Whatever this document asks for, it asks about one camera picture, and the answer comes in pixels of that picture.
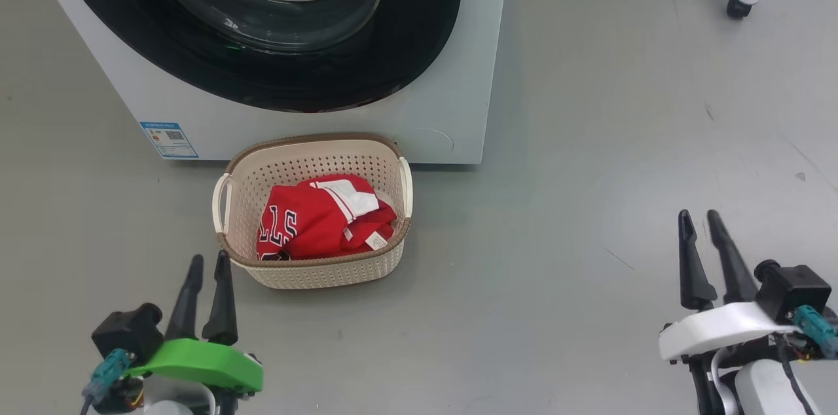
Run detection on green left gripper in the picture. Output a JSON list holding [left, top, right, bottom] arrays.
[[124, 249, 264, 415]]

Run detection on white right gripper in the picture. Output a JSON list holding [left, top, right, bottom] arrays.
[[659, 209, 803, 415]]

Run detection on red basketball shorts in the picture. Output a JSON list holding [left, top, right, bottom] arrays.
[[298, 173, 398, 255]]

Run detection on cream perforated laundry basket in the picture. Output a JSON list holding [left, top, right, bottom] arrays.
[[211, 133, 414, 290]]

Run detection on white front-load washing machine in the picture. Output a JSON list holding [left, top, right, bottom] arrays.
[[23, 0, 513, 165]]

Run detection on blue energy label sticker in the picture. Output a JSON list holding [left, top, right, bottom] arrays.
[[139, 121, 199, 160]]

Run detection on black left cable teal plug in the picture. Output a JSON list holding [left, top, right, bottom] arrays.
[[79, 348, 135, 415]]

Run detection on black cable teal plug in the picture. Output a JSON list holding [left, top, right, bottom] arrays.
[[776, 305, 838, 415], [79, 348, 135, 415]]

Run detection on black right cable teal plug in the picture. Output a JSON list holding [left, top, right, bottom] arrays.
[[776, 305, 838, 415]]

